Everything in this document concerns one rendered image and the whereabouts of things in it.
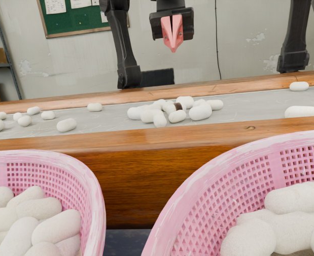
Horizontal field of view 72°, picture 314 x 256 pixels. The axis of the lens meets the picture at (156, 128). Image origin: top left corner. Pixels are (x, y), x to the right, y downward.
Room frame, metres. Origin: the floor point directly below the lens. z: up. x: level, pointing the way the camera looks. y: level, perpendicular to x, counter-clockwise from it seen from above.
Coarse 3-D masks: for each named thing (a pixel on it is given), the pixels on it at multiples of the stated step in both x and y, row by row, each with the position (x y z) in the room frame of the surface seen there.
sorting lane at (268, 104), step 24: (216, 96) 0.51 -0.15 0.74; (240, 96) 0.47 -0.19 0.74; (264, 96) 0.44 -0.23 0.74; (288, 96) 0.42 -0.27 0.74; (312, 96) 0.39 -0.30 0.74; (48, 120) 0.45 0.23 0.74; (96, 120) 0.40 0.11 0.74; (120, 120) 0.38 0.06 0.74; (168, 120) 0.34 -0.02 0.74; (192, 120) 0.32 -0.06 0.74; (216, 120) 0.31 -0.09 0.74; (240, 120) 0.30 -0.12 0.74
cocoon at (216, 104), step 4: (208, 100) 0.38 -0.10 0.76; (212, 100) 0.38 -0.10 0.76; (216, 100) 0.37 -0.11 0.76; (220, 100) 0.37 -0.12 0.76; (212, 104) 0.37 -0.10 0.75; (216, 104) 0.37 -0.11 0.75; (220, 104) 0.36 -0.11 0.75; (212, 108) 0.37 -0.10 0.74; (216, 108) 0.37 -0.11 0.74; (220, 108) 0.37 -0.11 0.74
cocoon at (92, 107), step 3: (90, 105) 0.49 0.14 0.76; (93, 105) 0.48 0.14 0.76; (96, 105) 0.48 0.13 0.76; (99, 105) 0.48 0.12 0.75; (87, 108) 0.49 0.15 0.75; (90, 108) 0.48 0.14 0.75; (93, 108) 0.48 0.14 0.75; (96, 108) 0.48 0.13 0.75; (99, 108) 0.48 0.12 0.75; (90, 111) 0.49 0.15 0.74; (93, 111) 0.49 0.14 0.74
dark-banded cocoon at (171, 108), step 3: (180, 102) 0.38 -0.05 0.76; (168, 105) 0.37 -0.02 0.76; (171, 105) 0.36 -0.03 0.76; (174, 105) 0.36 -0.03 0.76; (183, 105) 0.37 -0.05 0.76; (168, 108) 0.36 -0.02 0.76; (171, 108) 0.36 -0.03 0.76; (174, 108) 0.36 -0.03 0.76; (183, 108) 0.36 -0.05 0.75; (168, 111) 0.36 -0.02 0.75; (171, 111) 0.36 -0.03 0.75; (174, 111) 0.36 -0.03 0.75; (168, 114) 0.36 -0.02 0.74
